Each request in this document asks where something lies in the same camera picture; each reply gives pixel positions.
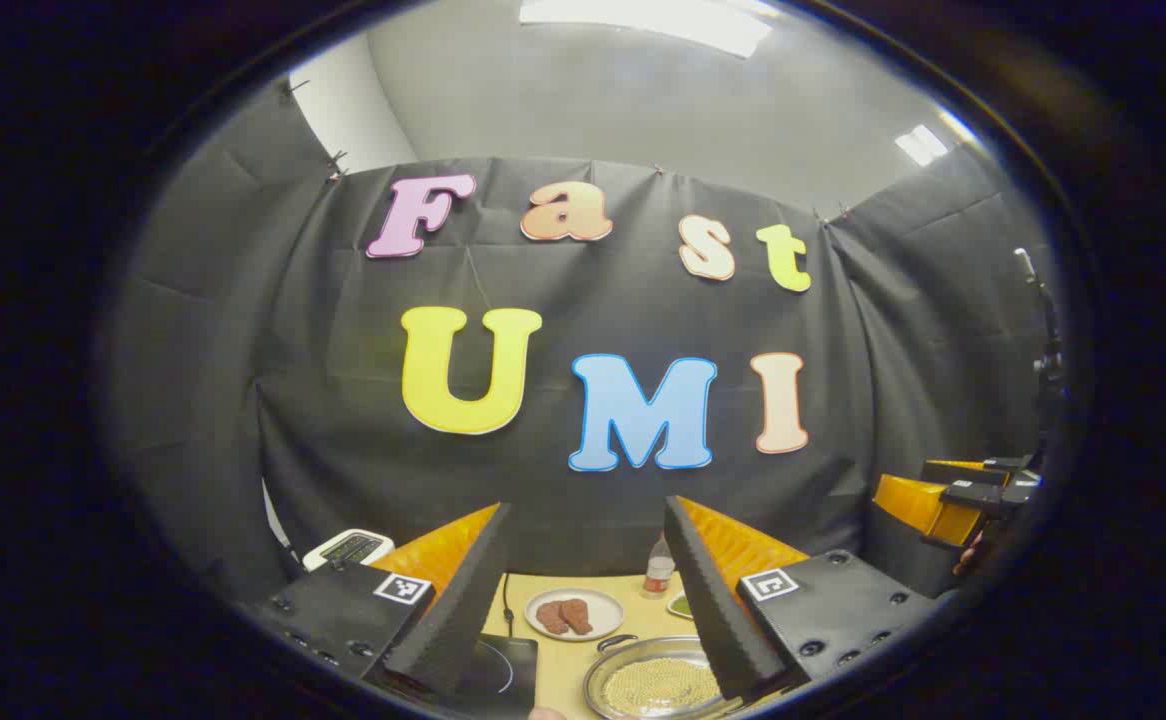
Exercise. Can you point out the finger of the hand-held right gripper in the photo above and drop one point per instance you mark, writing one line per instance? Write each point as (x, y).
(973, 466)
(928, 510)

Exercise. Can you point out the heap of green beans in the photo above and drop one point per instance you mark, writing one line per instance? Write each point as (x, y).
(682, 606)

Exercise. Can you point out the dark equipment stand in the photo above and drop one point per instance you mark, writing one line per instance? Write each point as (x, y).
(1046, 360)

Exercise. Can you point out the white oval plate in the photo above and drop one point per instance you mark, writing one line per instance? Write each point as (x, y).
(603, 603)

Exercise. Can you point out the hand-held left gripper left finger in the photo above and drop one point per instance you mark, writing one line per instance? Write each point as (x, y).
(463, 610)

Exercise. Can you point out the clear plastic water bottle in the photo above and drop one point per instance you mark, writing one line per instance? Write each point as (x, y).
(659, 570)

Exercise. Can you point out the white divided dish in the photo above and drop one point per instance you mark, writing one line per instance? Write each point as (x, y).
(673, 598)

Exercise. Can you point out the ceiling light panel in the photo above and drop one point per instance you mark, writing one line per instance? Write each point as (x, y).
(921, 145)
(643, 20)

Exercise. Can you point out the pile of soybeans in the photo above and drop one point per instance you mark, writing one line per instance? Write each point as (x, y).
(658, 688)

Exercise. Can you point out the white toaster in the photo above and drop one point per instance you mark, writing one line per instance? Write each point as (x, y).
(348, 548)

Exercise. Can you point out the black induction cooktop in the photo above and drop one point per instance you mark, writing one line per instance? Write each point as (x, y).
(503, 672)

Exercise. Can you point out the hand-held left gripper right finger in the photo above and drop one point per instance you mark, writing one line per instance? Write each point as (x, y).
(708, 600)

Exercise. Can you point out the stainless steel pot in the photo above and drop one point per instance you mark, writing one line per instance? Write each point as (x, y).
(598, 690)

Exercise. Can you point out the red meat slice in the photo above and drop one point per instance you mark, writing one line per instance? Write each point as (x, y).
(563, 617)

